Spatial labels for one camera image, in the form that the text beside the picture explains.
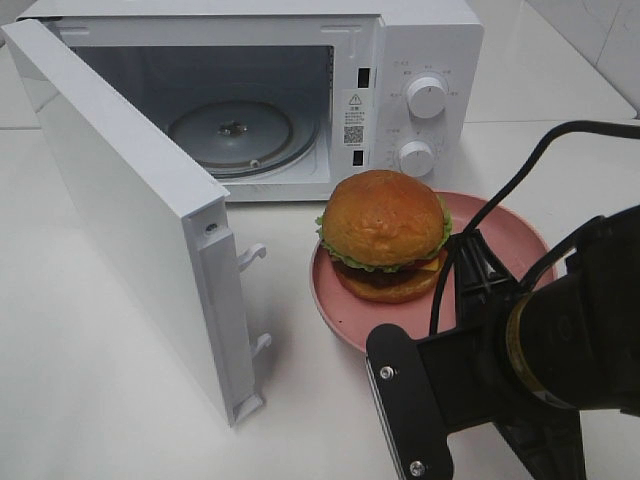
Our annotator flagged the glass microwave turntable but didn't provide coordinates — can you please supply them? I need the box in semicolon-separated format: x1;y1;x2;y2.
168;100;319;179

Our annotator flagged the white microwave oven body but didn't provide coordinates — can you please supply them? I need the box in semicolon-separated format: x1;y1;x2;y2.
8;1;484;202

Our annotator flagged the white microwave door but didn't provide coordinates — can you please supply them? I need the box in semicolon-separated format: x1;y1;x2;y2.
2;20;271;425

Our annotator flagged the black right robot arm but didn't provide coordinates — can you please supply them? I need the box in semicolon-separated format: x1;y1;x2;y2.
455;207;639;479

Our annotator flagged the pink round plate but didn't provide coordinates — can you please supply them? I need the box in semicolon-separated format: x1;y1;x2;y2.
310;206;549;352

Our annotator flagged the burger with lettuce and cheese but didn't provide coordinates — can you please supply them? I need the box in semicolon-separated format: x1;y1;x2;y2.
315;170;453;304

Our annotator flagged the white round knob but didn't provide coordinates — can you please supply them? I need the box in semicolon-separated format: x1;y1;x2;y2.
398;140;435;177
405;72;448;119

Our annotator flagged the upper white round knob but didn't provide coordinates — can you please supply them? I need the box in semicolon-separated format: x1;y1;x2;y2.
405;72;448;119

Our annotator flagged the black camera cable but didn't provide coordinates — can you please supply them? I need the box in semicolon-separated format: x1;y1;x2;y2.
427;119;640;336

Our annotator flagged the lower white round knob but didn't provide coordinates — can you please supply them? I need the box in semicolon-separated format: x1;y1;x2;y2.
398;140;435;177

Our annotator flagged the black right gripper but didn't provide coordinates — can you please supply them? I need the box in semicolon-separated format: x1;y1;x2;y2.
451;230;589;480

